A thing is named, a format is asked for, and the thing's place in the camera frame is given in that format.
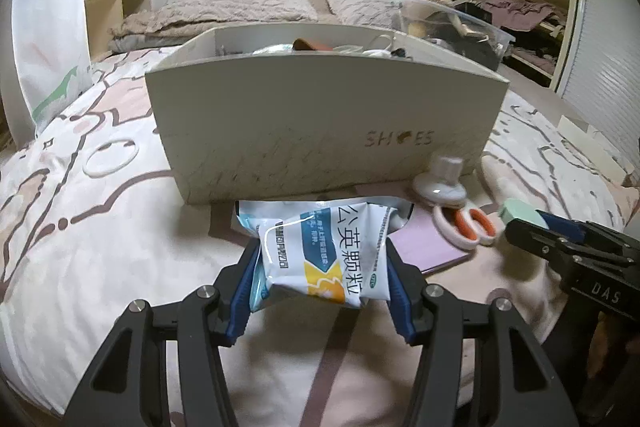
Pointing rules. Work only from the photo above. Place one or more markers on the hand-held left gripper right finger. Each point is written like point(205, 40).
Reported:
point(402, 302)

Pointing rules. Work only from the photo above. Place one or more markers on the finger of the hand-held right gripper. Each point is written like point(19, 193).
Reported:
point(562, 224)
point(530, 237)

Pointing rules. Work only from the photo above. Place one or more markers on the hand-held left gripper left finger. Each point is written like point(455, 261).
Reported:
point(239, 302)

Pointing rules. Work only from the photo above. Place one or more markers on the blue white medicine packet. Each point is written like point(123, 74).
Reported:
point(325, 257)

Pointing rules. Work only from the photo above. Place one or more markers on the white cardboard box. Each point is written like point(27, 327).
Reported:
point(300, 132)

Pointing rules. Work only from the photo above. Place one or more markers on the lilac flat card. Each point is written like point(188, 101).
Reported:
point(425, 252)

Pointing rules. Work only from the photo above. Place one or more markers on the orange white scissors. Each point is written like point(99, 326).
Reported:
point(472, 222)

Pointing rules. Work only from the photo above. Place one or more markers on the white suction cup hook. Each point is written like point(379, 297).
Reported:
point(440, 187)

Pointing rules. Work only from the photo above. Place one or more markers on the pink bunny printed bedsheet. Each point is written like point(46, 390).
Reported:
point(125, 232)

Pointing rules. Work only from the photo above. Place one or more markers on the white shutter door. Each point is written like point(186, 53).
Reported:
point(605, 47)

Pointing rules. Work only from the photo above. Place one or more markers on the clear plastic storage bin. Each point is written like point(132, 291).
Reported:
point(475, 37)

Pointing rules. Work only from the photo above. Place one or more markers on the pile of clothes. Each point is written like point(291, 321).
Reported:
point(520, 14)

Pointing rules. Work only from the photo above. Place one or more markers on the black box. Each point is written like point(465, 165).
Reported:
point(472, 9)

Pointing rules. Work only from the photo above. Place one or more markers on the brown fleece duvet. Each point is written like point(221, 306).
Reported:
point(135, 39)

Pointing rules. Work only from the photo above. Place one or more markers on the beige quilted pillow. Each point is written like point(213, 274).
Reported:
point(360, 4)
point(225, 9)

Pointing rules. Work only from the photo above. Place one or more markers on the wooden bedside shelf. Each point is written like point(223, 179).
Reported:
point(120, 7)

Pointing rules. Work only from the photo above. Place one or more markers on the white tote bag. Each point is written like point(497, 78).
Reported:
point(50, 32)

